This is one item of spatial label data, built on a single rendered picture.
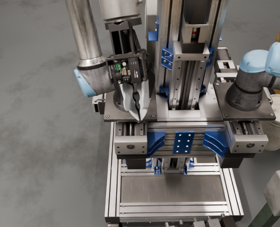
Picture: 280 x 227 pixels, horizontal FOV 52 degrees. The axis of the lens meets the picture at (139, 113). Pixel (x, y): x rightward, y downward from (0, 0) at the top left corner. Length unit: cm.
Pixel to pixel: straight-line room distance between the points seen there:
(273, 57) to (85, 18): 62
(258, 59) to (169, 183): 109
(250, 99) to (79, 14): 74
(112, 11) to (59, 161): 192
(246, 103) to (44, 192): 157
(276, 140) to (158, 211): 111
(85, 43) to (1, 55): 259
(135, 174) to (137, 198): 16
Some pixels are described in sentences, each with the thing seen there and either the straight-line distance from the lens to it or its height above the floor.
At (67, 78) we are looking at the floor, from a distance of 302.
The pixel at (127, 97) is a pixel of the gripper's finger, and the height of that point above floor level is 151.
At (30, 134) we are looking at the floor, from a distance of 261.
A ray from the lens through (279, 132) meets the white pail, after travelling 237.
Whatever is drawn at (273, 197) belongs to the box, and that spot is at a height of 82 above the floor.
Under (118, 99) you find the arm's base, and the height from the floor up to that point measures 108.
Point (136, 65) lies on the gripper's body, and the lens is 53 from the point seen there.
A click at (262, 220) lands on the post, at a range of 157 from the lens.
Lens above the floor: 193
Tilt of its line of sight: 48 degrees down
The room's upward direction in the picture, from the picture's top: straight up
